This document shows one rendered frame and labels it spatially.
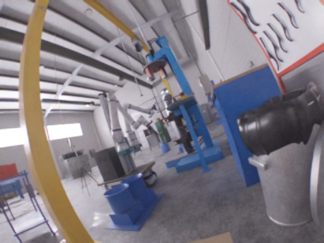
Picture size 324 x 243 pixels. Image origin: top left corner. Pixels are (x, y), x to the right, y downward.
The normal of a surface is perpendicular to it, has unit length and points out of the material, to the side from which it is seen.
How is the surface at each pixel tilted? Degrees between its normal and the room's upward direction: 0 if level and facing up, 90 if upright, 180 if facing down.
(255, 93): 90
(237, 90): 90
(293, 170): 93
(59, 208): 90
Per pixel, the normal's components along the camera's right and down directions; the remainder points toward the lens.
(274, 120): -0.84, 0.04
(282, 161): -0.80, 0.33
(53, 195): 0.87, -0.37
